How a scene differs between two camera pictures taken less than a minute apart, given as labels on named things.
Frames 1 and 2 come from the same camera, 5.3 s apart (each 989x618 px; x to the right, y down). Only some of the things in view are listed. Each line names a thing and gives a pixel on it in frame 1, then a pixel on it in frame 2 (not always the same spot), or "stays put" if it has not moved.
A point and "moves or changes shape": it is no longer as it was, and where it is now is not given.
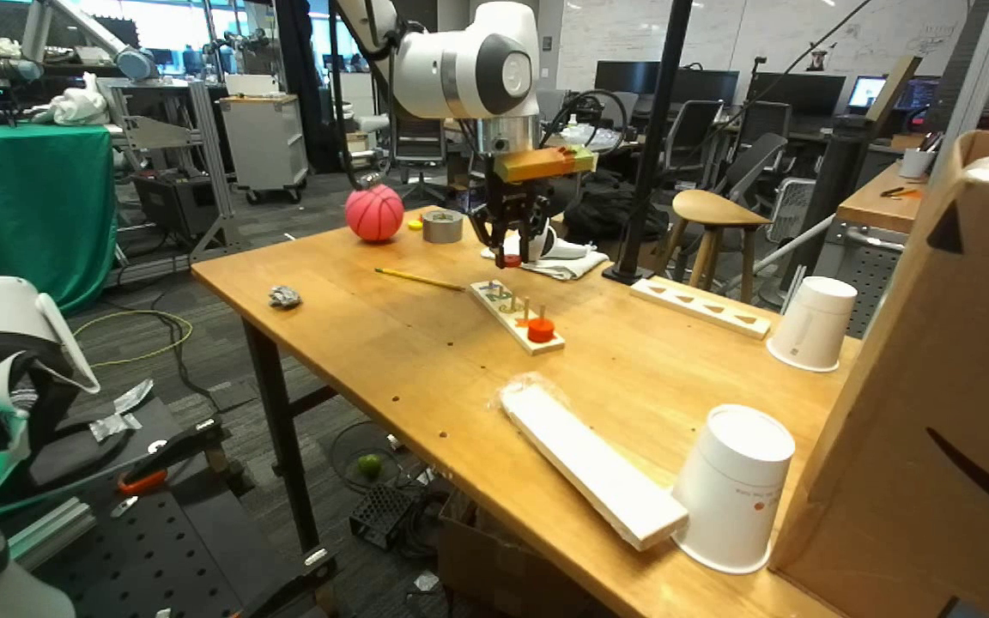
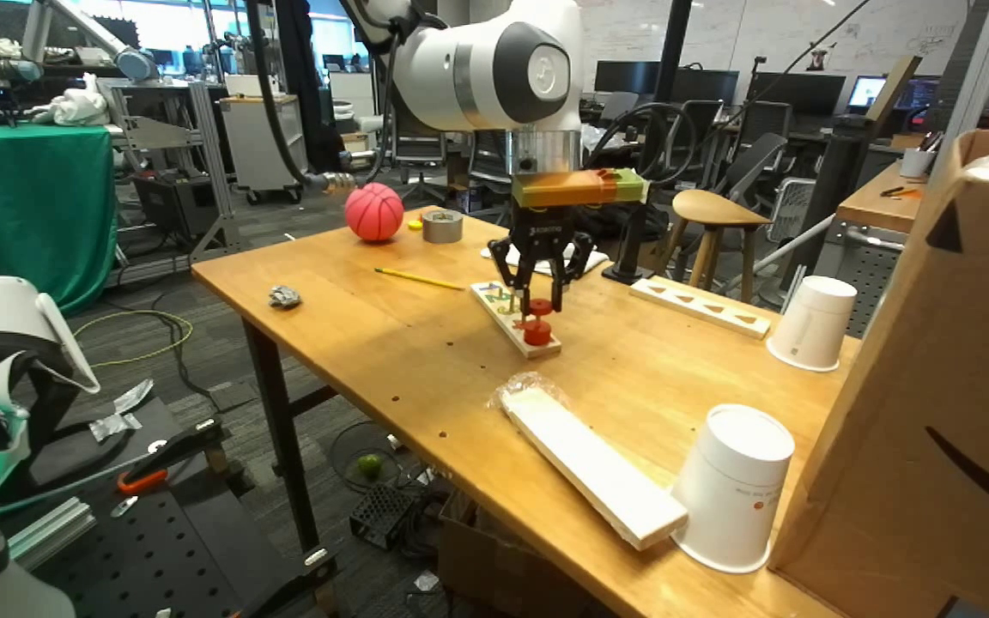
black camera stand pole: (656, 145) stays put
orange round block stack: (510, 258) moves or changes shape
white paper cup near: (729, 489) stays put
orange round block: (540, 332) stays put
